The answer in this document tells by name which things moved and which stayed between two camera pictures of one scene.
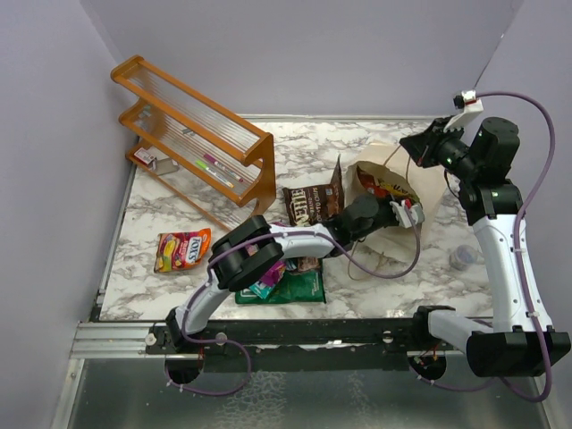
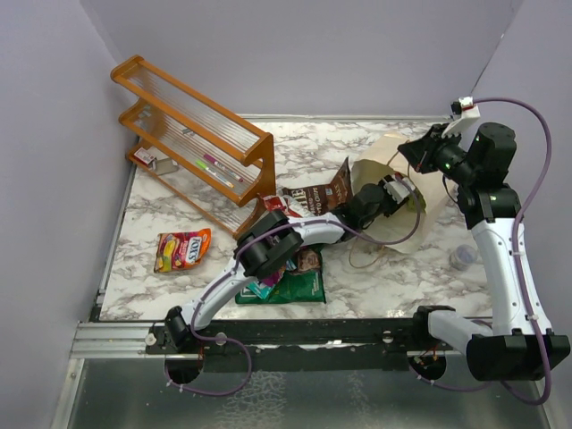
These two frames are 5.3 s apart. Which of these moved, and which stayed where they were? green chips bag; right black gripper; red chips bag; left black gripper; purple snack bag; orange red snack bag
Moved: left black gripper; red chips bag
Stayed: green chips bag; right black gripper; purple snack bag; orange red snack bag
